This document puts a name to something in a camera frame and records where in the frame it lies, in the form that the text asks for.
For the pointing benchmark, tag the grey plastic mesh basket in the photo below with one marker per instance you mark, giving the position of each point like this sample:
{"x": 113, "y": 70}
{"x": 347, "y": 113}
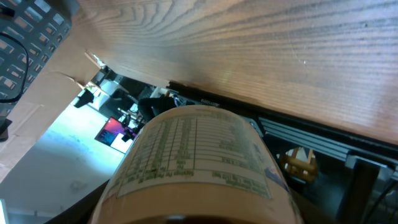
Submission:
{"x": 31, "y": 31}

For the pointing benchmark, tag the yellow wooden stool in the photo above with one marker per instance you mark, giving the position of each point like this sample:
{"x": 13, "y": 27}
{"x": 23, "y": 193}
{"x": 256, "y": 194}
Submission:
{"x": 300, "y": 163}

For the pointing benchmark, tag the green round can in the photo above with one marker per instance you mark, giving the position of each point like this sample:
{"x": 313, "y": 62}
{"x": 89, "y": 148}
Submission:
{"x": 197, "y": 164}

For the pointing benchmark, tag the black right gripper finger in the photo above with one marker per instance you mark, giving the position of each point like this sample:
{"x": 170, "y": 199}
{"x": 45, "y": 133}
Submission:
{"x": 81, "y": 211}

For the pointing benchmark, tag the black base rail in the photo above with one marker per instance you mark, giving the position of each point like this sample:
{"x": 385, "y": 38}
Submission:
{"x": 336, "y": 143}

